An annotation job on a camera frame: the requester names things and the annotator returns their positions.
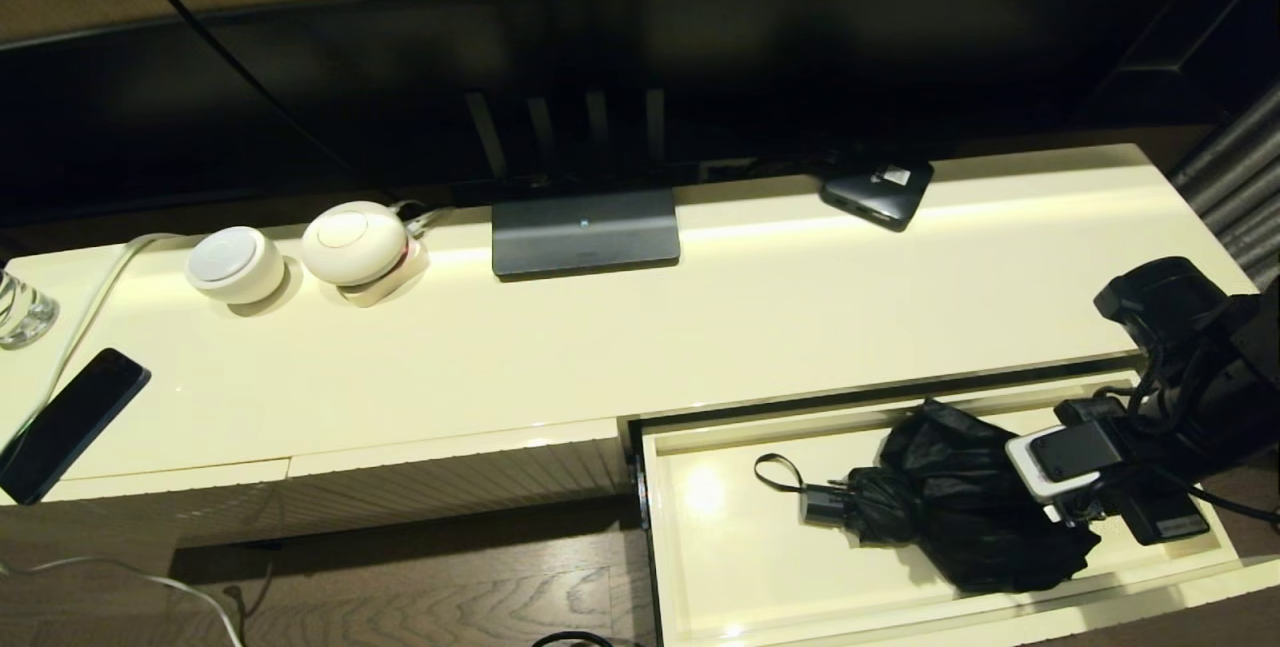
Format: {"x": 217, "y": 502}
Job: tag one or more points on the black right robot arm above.
{"x": 1220, "y": 377}

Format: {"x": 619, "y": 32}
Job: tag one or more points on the black smartphone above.
{"x": 72, "y": 422}

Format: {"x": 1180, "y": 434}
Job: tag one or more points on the cream charging base plate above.
{"x": 393, "y": 289}

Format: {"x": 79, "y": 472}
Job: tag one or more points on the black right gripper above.
{"x": 1160, "y": 517}

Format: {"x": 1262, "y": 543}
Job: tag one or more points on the blurred cream and black object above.
{"x": 600, "y": 347}

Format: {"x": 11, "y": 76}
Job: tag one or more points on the clear drinking glass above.
{"x": 25, "y": 312}

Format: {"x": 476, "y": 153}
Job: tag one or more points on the black set-top box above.
{"x": 875, "y": 189}

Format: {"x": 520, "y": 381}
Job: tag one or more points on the black flat television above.
{"x": 750, "y": 57}

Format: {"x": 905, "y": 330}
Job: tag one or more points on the black umbrella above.
{"x": 960, "y": 507}

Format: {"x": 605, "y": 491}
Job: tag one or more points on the grey television base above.
{"x": 585, "y": 232}

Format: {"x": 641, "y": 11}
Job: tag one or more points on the white round dome device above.
{"x": 352, "y": 242}

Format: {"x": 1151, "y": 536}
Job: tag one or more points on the grey pleated curtain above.
{"x": 1240, "y": 187}

